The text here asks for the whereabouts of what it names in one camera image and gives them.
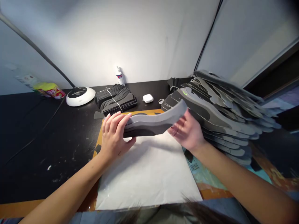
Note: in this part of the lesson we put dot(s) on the person's right hand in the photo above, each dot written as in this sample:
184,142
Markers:
190,135

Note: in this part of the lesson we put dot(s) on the person's left hand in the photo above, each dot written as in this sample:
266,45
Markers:
112,137

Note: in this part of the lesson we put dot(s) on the person's right fingers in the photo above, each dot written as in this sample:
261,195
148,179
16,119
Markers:
175,129

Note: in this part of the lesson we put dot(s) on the person's left fingers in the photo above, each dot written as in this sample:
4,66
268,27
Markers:
113,117

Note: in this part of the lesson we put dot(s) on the person's left thumb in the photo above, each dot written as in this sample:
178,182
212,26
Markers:
130,140

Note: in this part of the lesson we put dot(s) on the person's left index finger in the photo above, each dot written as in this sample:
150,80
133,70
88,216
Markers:
127,117

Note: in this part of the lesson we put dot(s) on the person's right thumb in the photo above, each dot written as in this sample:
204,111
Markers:
189,116

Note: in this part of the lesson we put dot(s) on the stack of grey foam cutouts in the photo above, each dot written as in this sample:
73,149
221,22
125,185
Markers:
151,123

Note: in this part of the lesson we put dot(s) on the small black triangular foam piece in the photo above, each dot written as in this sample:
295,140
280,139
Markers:
98,115

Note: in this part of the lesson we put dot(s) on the tied bundle of black foam strips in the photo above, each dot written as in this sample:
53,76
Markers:
116,98

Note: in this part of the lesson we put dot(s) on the white earbud case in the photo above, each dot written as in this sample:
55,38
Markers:
147,98

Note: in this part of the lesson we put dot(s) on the large pile of grey shoe pieces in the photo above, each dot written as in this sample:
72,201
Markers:
222,112

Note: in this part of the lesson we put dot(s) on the black foam sheets heap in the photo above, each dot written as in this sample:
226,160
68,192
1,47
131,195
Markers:
177,82

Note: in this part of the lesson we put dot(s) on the white paper sheet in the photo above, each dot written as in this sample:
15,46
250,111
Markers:
144,175

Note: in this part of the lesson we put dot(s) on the white gooseneck desk lamp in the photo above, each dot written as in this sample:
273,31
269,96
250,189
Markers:
79,96

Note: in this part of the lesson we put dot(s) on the white glue bottle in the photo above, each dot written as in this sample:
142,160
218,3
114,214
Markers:
120,77

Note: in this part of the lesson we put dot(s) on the orange printed plastic mat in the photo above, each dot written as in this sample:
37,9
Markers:
210,179

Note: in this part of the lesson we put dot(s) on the red printed can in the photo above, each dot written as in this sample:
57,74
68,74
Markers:
56,92

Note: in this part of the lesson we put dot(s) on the yellow-lid jar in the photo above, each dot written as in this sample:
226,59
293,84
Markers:
40,88

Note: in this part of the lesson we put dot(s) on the person's body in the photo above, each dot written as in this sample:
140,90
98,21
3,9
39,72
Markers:
88,218

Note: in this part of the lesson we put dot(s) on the clear plastic bottle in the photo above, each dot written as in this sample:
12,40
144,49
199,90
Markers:
25,81

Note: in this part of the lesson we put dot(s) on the dark window frame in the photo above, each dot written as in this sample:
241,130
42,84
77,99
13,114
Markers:
275,70

